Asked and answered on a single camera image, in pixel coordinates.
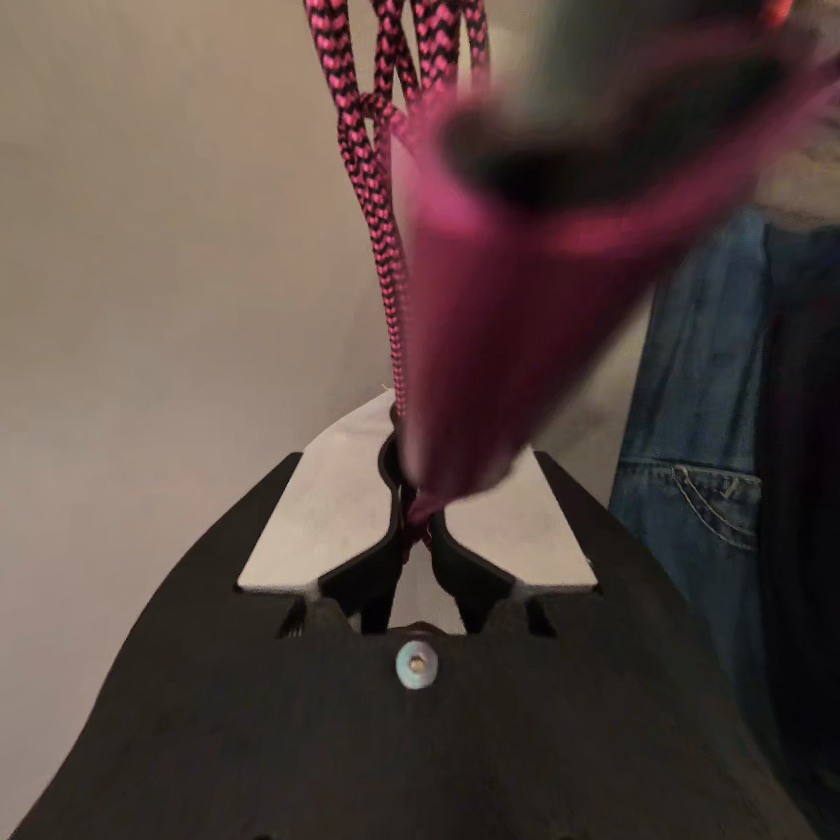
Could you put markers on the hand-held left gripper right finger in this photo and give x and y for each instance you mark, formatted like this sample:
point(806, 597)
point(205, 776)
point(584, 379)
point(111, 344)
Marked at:
point(525, 538)

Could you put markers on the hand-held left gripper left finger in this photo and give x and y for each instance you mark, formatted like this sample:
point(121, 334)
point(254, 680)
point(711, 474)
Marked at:
point(315, 525)

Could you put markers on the person's legs in jeans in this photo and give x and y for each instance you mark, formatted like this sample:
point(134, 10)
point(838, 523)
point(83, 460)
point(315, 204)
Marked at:
point(696, 433)

